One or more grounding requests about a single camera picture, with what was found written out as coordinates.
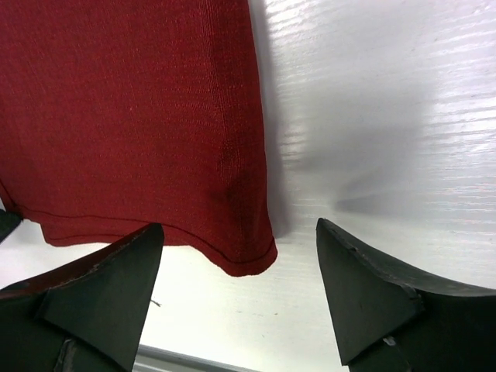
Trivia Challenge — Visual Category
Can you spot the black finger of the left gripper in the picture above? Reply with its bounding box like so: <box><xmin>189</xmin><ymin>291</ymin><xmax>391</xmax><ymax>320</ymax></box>
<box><xmin>0</xmin><ymin>210</ymin><xmax>22</xmax><ymax>243</ymax></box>

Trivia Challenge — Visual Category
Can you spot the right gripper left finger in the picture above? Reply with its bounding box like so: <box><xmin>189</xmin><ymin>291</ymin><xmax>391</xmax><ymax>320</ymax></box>
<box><xmin>1</xmin><ymin>223</ymin><xmax>164</xmax><ymax>371</ymax></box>

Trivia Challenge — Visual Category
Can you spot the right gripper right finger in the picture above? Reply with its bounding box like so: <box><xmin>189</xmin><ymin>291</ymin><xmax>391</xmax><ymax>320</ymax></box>
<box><xmin>316</xmin><ymin>219</ymin><xmax>495</xmax><ymax>371</ymax></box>

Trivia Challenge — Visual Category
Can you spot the dark red cloth napkin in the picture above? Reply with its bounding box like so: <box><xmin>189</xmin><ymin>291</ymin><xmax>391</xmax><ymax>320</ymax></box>
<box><xmin>1</xmin><ymin>1</ymin><xmax>277</xmax><ymax>277</ymax></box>

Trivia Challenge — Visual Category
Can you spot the aluminium mounting rail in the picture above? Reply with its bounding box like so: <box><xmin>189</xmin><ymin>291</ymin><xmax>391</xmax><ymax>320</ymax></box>
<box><xmin>133</xmin><ymin>345</ymin><xmax>253</xmax><ymax>371</ymax></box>

